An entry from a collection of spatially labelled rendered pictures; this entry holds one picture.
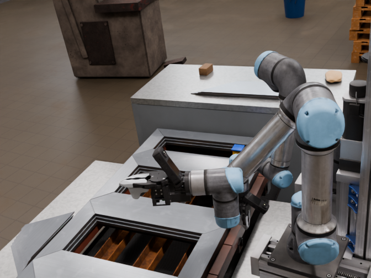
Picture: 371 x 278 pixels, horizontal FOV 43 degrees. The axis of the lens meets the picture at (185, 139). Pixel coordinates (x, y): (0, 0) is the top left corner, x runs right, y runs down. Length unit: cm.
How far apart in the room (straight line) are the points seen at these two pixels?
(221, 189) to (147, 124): 176
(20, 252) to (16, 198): 196
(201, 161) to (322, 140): 140
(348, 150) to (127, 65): 484
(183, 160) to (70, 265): 89
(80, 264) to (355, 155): 118
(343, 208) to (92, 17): 494
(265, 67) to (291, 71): 12
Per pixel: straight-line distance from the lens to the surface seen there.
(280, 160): 181
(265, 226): 239
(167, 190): 137
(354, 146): 170
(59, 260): 214
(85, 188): 276
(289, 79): 171
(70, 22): 641
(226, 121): 281
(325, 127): 123
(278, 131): 140
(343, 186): 176
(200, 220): 216
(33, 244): 240
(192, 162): 258
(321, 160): 131
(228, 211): 140
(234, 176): 134
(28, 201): 424
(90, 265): 206
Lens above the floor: 221
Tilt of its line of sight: 28 degrees down
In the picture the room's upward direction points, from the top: 8 degrees counter-clockwise
